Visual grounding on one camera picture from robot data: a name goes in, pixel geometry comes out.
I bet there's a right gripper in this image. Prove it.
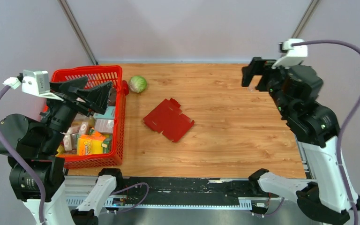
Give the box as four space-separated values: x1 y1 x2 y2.
239 56 291 116

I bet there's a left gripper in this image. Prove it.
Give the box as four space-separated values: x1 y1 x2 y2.
39 75 112 152

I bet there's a red paper box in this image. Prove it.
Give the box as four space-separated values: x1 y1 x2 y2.
143 98 195 143

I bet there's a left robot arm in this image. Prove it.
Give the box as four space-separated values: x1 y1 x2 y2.
0 73 125 225

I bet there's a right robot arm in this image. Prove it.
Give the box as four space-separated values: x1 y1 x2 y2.
241 57 360 225

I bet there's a teal box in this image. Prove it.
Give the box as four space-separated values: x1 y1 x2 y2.
93 106 115 120

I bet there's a pink box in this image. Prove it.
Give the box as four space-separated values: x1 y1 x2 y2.
94 119 114 134

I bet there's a red pepper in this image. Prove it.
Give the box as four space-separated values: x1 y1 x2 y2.
122 80 129 96

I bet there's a red plastic basket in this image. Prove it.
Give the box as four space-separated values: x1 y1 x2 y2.
51 65 128 169

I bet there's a green cabbage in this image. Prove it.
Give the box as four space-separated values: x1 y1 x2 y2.
128 75 148 93

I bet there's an orange yellow snack bag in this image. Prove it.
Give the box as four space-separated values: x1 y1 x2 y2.
76 133 112 156

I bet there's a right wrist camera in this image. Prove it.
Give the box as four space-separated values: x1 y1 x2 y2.
271 38 308 69

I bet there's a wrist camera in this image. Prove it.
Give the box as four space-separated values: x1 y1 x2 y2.
271 38 308 69
2 70 51 98

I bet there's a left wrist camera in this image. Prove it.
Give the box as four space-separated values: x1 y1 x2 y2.
2 70 51 98

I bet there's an aluminium frame rail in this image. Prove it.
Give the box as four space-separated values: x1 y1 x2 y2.
43 175 330 225

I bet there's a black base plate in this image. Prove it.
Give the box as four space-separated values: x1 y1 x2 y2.
113 177 274 206

